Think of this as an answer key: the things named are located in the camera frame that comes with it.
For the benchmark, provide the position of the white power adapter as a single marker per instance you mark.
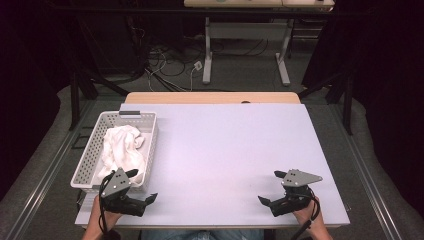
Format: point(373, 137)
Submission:
point(197, 65)

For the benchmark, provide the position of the dark curtain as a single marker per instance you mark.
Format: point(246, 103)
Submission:
point(390, 83)
point(30, 83)

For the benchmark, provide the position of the white cloth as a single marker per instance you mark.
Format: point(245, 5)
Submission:
point(120, 150)

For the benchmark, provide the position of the light purple table board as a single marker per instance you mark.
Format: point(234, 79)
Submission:
point(226, 150)

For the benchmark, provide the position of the person's left hand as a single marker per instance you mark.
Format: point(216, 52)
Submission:
point(98, 215)

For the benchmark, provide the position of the white desk with metal legs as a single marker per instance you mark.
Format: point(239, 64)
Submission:
point(246, 31)

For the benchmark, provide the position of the person's right hand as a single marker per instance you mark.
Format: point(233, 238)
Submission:
point(308, 216)

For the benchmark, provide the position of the black horizontal frame bar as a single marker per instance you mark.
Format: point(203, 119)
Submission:
point(133, 11)

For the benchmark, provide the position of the wooden table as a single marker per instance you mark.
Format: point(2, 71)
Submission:
point(210, 97)

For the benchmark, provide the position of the black metal stand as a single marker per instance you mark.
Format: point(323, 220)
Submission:
point(86, 86)
point(340, 93)

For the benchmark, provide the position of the aluminium floor rail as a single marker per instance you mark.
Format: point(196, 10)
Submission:
point(46, 180)
point(370, 173)

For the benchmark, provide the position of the white perforated plastic basket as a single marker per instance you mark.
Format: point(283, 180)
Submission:
point(89, 156)

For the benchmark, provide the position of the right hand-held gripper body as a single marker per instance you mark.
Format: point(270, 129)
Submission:
point(293, 196)

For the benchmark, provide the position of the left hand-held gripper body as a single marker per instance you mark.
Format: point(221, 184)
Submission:
point(115, 187)

